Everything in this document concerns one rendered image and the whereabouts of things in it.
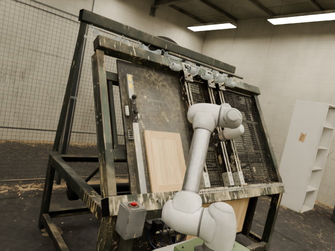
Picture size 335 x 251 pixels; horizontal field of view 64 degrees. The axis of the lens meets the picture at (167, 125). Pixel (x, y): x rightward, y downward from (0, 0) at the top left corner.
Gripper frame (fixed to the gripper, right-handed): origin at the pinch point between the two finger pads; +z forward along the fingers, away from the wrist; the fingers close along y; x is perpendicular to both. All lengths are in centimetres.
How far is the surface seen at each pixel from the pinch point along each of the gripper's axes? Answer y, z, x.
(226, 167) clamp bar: -21.2, 1.4, -25.7
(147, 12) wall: 480, 291, -215
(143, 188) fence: -34, 4, 67
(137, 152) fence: -9, 4, 68
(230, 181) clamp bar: -34.2, 1.4, -26.8
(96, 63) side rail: 61, 6, 94
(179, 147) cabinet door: -2.0, 6.5, 24.5
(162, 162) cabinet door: -15.3, 6.7, 44.6
